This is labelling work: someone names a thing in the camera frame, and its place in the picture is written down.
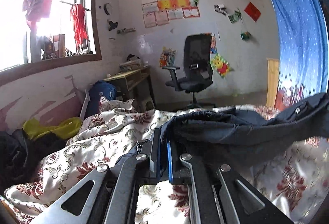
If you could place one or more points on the round wall clock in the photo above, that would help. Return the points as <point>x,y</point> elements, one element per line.
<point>108,8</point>

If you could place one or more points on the dark black clothing pile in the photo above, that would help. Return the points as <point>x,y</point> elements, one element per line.
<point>20,156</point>

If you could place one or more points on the green hanging pouch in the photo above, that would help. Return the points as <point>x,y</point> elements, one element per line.
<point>245,36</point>

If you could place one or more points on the green plastic stool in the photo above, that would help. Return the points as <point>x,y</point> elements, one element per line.
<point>145,104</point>

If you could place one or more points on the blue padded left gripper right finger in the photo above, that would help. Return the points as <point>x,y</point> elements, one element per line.
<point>174,151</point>

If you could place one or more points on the cartoon character poster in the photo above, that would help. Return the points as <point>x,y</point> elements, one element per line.
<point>167,57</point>

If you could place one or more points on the wooden desk with shelf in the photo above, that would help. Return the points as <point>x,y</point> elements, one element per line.
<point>127,83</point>

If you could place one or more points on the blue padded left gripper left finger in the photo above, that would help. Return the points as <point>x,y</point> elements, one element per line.
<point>154,158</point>

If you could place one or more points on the blue patterned curtain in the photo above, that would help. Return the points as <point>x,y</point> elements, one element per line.
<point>303,40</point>

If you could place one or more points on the wooden window frame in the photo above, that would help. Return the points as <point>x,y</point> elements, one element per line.
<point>38,35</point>

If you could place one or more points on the Winnie the Pooh poster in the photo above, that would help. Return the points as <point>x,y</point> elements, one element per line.
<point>220,65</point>

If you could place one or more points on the red hanging garment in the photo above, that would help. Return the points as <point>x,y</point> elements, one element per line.
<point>77,13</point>

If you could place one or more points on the blue backpack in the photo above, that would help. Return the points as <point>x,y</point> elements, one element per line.
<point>98,90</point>

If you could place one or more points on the floral white red bedsheet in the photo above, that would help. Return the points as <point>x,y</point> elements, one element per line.
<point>296,180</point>

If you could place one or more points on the black mesh office chair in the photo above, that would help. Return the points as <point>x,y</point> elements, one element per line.
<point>197,69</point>

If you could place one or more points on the red paper square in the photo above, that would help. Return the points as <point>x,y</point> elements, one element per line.
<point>252,11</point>

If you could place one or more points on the wall certificates cluster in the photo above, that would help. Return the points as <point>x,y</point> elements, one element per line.
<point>162,12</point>

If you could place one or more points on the yellow-green cloth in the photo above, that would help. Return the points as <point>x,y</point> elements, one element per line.
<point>65,130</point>

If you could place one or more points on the dark navy padded jacket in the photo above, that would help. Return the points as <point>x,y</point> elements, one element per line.
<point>235,134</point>

